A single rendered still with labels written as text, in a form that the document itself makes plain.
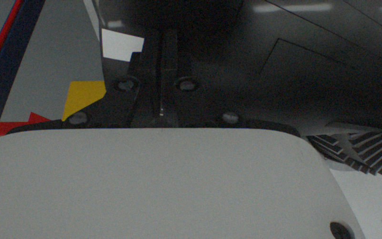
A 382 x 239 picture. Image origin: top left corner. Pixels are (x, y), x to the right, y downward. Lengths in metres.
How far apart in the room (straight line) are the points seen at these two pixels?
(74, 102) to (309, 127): 0.38
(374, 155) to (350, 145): 0.03
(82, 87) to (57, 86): 0.69
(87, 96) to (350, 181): 0.53
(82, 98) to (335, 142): 0.41
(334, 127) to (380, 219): 0.45
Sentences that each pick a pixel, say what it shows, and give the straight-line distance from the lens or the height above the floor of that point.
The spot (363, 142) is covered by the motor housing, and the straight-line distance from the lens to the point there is 0.35.
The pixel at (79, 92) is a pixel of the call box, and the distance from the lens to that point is 0.46.
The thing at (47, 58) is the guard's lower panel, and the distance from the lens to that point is 1.28.
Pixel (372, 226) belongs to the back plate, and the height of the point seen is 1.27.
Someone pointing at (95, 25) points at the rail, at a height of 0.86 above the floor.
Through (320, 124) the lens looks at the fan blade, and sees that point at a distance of 0.21.
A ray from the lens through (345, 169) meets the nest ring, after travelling 0.47.
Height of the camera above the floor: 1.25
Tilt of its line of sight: 26 degrees down
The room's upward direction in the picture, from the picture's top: 177 degrees clockwise
